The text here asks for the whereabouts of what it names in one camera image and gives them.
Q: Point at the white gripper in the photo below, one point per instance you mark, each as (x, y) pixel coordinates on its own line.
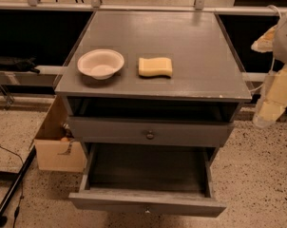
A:
(286, 40)

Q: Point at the grey drawer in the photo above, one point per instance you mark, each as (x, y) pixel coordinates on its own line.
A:
(148, 179)
(151, 132)

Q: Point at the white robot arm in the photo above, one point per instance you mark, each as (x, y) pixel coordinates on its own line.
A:
(279, 42)

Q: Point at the grey wooden drawer cabinet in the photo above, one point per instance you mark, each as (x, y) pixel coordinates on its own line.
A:
(206, 85)

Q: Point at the grey top drawer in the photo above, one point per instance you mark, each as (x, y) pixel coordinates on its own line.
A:
(151, 132)

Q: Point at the yellow sponge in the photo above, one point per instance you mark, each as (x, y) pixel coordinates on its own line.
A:
(155, 67)

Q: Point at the white paper bowl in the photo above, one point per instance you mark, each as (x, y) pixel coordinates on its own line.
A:
(100, 64)

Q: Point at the cardboard box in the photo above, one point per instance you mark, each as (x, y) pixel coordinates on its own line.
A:
(56, 149)

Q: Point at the black pole on floor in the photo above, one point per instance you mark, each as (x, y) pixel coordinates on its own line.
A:
(15, 180)

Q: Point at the black bag on rail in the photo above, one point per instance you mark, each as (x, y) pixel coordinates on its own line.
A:
(18, 64)

